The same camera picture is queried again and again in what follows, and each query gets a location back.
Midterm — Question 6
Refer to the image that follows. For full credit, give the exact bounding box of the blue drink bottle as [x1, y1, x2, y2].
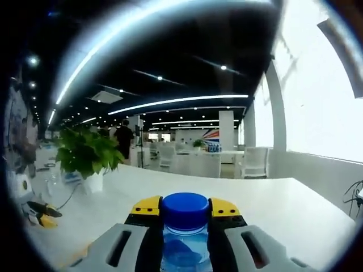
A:
[159, 192, 214, 272]

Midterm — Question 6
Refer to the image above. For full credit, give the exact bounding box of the blue white wall poster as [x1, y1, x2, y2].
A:
[5, 84, 40, 174]

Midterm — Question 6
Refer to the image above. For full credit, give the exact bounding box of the group of round ceiling spotlights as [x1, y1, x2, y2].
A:
[27, 55, 250, 127]

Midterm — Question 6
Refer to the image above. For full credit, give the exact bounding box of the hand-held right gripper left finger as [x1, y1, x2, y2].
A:
[61, 194, 164, 272]

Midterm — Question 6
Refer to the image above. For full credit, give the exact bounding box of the black cable bundle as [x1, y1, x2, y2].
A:
[342, 179, 363, 219]

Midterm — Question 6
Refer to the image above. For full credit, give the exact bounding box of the green potted plant white pot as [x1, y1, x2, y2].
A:
[54, 126, 126, 196]

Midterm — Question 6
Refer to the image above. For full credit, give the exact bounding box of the ceiling air conditioner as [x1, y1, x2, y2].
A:
[91, 90, 125, 104]

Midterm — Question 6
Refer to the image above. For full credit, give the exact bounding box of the black tripod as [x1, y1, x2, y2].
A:
[135, 124, 146, 169]

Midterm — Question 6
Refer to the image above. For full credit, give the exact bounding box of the blue white box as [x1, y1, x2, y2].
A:
[60, 172, 83, 185]

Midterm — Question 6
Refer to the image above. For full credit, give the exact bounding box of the white office chair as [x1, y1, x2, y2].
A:
[158, 145, 178, 171]
[243, 147, 269, 180]

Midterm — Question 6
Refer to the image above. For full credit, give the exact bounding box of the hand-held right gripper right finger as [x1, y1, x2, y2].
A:
[208, 197, 316, 272]

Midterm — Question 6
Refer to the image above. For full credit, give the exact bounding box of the long curved ceiling light strip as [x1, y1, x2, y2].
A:
[47, 0, 273, 126]

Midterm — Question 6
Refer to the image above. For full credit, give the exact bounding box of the straight ceiling light strip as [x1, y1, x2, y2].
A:
[107, 94, 250, 116]

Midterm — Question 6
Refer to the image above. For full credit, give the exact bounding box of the white square column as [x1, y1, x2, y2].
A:
[218, 110, 235, 154]

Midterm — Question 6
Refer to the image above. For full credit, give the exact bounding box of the red blue wall graphic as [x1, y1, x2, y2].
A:
[202, 128, 221, 142]

